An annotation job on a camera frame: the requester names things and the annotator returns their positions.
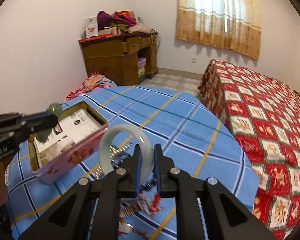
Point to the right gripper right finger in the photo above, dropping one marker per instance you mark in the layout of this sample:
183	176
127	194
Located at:
205	209

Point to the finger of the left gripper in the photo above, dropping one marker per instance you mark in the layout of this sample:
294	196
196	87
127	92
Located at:
24	130
44	119

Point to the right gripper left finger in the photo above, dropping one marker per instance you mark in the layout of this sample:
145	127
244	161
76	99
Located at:
90	208

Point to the pale jade bangle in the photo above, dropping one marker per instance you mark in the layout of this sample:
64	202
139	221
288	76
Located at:
107	153

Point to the silver wrist watch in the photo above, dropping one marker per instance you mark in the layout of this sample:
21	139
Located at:
126	218

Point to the paper card in tin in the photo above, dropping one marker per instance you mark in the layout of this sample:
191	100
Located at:
68	132

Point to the pink metal tin box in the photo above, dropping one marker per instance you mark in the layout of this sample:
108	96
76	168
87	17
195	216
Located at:
72	157

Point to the red pendant charm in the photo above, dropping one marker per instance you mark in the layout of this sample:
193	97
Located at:
152	207

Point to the blue plaid tablecloth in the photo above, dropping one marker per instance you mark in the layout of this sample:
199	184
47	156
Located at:
187	131

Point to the pink clothes pile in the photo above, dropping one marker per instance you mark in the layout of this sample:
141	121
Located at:
94	82

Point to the red patchwork bed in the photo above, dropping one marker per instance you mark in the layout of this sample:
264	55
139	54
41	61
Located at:
263	115

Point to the white product box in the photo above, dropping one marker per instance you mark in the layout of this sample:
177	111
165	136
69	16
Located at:
91	26

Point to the wooden desk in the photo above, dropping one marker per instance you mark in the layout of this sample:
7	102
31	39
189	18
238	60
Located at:
116	57

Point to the clothes pile on desk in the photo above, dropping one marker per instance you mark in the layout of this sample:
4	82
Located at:
119	22

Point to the beige patterned curtain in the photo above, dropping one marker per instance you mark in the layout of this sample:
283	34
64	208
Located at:
224	24

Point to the wall power socket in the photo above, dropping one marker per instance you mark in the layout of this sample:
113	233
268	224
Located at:
193	60

